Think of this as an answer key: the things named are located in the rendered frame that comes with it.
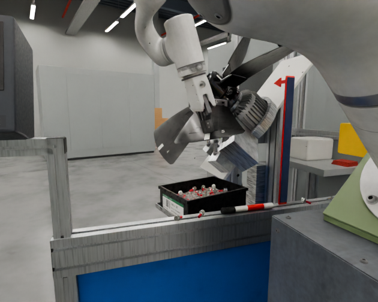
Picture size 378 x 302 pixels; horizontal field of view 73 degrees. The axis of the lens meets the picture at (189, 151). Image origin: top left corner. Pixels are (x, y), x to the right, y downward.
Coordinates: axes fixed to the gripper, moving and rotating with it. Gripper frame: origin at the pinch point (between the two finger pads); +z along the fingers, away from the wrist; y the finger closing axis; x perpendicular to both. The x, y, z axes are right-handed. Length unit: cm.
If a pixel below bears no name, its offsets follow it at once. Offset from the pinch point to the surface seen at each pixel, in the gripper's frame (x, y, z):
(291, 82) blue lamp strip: -17.2, -19.3, -6.8
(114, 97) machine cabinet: -2, 576, -33
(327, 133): -78, 35, 32
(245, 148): -12.7, 3.9, 12.5
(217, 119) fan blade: -6.1, 5.4, 0.0
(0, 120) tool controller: 42, -28, -16
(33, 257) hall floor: 115, 133, 76
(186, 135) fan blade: 5.8, 5.1, 1.5
